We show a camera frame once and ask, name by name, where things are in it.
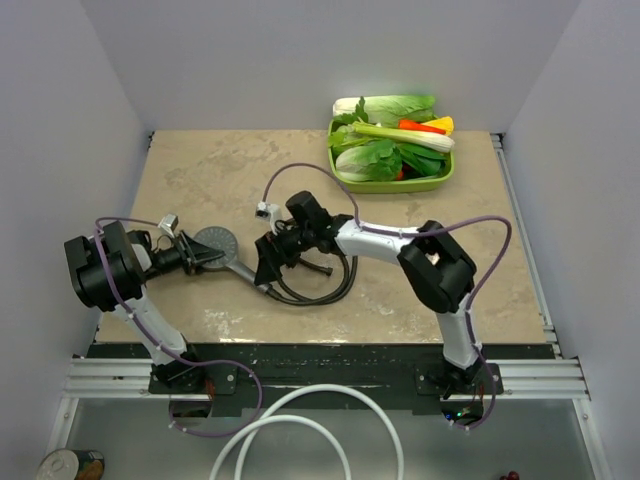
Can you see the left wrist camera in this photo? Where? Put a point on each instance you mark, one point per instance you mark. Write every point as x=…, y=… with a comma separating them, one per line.
x=168, y=224

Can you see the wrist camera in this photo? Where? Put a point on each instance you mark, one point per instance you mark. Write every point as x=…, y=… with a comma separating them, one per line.
x=269, y=212
x=168, y=224

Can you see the napa cabbage at back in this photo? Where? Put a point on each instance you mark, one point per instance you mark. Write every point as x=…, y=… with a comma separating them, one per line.
x=385, y=110

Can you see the green celery stalk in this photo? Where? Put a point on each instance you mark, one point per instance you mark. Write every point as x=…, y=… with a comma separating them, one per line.
x=438, y=142

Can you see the yellow pepper piece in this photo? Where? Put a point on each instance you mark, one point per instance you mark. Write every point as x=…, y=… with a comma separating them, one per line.
x=443, y=123

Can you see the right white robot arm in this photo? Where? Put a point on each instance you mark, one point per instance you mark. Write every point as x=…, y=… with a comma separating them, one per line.
x=440, y=273

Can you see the dark green leafy vegetable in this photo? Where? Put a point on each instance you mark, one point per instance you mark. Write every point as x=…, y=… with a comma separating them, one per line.
x=424, y=161

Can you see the grey shower head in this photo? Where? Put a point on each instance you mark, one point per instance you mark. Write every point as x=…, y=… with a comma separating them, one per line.
x=222, y=238

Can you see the green vegetable tray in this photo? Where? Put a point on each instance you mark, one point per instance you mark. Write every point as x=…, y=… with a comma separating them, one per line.
x=341, y=137

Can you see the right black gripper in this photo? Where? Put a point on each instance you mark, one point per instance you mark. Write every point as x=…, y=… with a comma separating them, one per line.
x=273, y=254

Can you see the black mounting base plate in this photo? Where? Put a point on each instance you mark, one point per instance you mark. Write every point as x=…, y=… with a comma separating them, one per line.
x=410, y=377

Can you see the orange carrot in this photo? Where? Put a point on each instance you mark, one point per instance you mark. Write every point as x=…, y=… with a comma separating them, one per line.
x=406, y=124

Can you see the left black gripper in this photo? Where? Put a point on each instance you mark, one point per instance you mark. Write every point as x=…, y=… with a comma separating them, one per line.
x=192, y=253

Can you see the napa cabbage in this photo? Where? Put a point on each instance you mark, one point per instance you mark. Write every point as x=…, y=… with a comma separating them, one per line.
x=377, y=161
x=385, y=110

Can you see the tin can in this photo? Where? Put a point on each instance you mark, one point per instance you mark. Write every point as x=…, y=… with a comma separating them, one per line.
x=67, y=464

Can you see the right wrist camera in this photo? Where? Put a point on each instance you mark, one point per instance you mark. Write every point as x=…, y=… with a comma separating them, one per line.
x=269, y=212

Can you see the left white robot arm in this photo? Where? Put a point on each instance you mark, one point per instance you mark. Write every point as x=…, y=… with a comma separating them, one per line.
x=110, y=271

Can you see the napa cabbage in front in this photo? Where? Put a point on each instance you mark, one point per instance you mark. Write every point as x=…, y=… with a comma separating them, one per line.
x=377, y=161

